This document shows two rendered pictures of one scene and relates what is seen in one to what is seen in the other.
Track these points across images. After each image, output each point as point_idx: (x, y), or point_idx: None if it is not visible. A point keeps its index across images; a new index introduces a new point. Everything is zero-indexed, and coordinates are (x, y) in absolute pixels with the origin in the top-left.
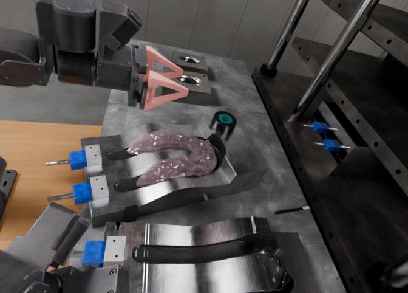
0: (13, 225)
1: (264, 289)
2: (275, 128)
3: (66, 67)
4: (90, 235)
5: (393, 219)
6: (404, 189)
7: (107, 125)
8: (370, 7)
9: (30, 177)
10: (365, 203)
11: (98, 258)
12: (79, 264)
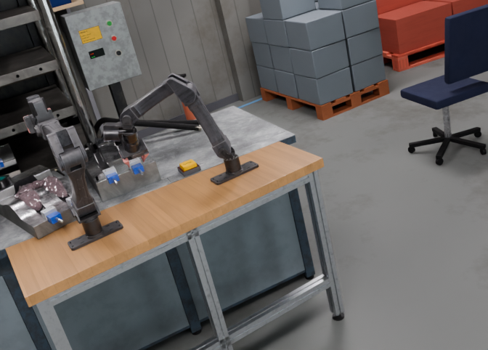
0: (105, 224)
1: (112, 141)
2: None
3: None
4: (102, 206)
5: (51, 152)
6: None
7: (3, 246)
8: None
9: (70, 239)
10: (43, 160)
11: (114, 173)
12: (118, 201)
